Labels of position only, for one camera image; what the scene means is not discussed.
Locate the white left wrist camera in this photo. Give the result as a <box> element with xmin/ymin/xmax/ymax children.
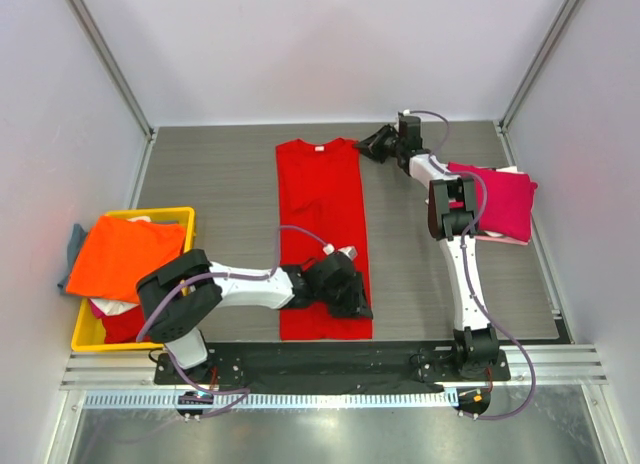
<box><xmin>322</xmin><ymin>243</ymin><xmax>358</xmax><ymax>261</ymax></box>

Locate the folded magenta t-shirt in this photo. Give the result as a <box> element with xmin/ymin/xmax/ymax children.
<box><xmin>448</xmin><ymin>162</ymin><xmax>538</xmax><ymax>245</ymax></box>

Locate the yellow plastic bin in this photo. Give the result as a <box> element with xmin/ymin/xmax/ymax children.
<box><xmin>67</xmin><ymin>207</ymin><xmax>195</xmax><ymax>352</ymax></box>

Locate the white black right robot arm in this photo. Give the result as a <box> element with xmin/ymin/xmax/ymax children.
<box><xmin>355</xmin><ymin>109</ymin><xmax>500</xmax><ymax>380</ymax></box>

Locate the aluminium frame post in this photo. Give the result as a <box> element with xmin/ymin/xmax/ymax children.
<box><xmin>497</xmin><ymin>0</ymin><xmax>594</xmax><ymax>134</ymax></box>
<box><xmin>57</xmin><ymin>0</ymin><xmax>157</xmax><ymax>141</ymax></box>

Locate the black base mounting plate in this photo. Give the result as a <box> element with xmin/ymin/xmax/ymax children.
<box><xmin>153</xmin><ymin>339</ymin><xmax>512</xmax><ymax>396</ymax></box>

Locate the white slotted cable duct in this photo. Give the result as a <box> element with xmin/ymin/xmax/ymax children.
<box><xmin>83</xmin><ymin>388</ymin><xmax>458</xmax><ymax>412</ymax></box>

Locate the left aluminium frame post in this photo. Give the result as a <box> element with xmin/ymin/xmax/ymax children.
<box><xmin>57</xmin><ymin>0</ymin><xmax>157</xmax><ymax>141</ymax></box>

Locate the grey t-shirt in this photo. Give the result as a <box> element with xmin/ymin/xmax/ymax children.
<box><xmin>57</xmin><ymin>223</ymin><xmax>88</xmax><ymax>295</ymax></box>

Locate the orange t-shirt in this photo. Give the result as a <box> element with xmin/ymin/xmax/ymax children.
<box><xmin>66</xmin><ymin>215</ymin><xmax>186</xmax><ymax>304</ymax></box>

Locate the dark red t-shirt in bin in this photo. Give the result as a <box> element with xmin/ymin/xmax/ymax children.
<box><xmin>101</xmin><ymin>306</ymin><xmax>145</xmax><ymax>344</ymax></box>

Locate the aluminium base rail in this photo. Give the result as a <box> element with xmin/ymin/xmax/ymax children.
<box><xmin>59</xmin><ymin>344</ymin><xmax>608</xmax><ymax>390</ymax></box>

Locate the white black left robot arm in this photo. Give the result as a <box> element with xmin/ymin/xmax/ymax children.
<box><xmin>136</xmin><ymin>246</ymin><xmax>373</xmax><ymax>384</ymax></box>

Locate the folded pink t-shirt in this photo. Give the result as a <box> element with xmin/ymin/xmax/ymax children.
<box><xmin>476</xmin><ymin>232</ymin><xmax>529</xmax><ymax>246</ymax></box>

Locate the right aluminium frame post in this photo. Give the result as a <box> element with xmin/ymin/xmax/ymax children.
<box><xmin>497</xmin><ymin>0</ymin><xmax>594</xmax><ymax>134</ymax></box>

